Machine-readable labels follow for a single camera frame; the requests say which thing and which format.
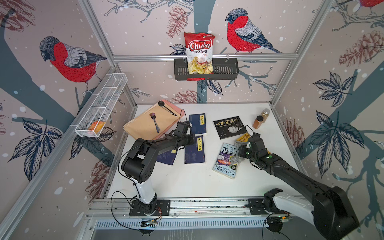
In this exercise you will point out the iridescent purple spoon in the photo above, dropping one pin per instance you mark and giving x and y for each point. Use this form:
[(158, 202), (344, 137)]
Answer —
[(153, 117)]

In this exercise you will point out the tan paper sheet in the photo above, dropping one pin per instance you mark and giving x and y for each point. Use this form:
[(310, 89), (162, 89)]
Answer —
[(141, 127)]

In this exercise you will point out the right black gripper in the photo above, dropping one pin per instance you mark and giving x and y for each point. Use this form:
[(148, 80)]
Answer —
[(241, 149)]

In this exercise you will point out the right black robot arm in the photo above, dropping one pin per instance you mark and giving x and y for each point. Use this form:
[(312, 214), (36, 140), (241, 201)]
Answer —
[(328, 209)]

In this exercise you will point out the white wire shelf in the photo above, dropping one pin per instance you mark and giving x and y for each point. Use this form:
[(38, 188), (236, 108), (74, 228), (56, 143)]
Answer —
[(102, 105)]

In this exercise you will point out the blue book yellow label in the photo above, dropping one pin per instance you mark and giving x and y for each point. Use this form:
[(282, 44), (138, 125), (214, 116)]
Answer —
[(198, 124)]

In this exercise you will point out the tan spice jar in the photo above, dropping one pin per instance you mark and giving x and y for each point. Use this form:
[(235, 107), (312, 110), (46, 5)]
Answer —
[(265, 113)]

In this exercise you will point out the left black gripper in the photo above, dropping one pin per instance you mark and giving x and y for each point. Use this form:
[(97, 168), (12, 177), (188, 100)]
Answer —
[(192, 135)]

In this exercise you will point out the red cassava chips bag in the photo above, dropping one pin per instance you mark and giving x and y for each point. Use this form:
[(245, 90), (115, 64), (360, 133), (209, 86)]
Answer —
[(199, 52)]

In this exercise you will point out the yellow orange treehouse book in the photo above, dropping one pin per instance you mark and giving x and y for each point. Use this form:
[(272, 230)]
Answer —
[(244, 138)]

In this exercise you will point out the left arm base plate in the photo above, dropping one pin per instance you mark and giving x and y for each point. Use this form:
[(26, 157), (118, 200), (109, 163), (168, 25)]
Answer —
[(154, 209)]

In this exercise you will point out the dark blue book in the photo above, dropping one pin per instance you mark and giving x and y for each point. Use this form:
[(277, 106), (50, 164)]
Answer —
[(168, 157), (195, 154)]

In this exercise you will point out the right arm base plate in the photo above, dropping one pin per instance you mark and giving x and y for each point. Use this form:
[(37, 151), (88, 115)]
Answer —
[(259, 206)]

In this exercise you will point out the grey striped cloth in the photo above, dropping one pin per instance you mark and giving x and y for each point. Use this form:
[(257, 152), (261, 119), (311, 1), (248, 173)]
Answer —
[(237, 154)]

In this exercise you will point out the brown spice jar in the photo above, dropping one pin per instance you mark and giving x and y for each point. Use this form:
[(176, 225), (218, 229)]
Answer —
[(258, 122)]

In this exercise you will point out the black book with face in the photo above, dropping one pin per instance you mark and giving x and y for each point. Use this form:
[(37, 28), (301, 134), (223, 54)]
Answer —
[(230, 127)]

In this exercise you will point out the black wall basket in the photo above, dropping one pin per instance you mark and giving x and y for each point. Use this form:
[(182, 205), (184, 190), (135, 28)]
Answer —
[(223, 69)]

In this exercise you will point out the black spoon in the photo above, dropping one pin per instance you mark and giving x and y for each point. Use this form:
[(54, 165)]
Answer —
[(162, 104)]

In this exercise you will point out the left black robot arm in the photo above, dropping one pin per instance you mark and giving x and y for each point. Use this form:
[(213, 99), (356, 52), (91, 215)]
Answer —
[(140, 161)]

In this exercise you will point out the orange packet in shelf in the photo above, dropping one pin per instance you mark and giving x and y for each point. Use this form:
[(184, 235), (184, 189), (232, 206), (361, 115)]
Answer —
[(96, 126)]

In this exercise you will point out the pink tray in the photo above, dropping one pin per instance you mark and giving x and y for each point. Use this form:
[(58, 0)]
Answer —
[(164, 119)]

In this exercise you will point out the colourful treehouse book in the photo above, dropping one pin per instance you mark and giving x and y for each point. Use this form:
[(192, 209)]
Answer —
[(223, 164)]

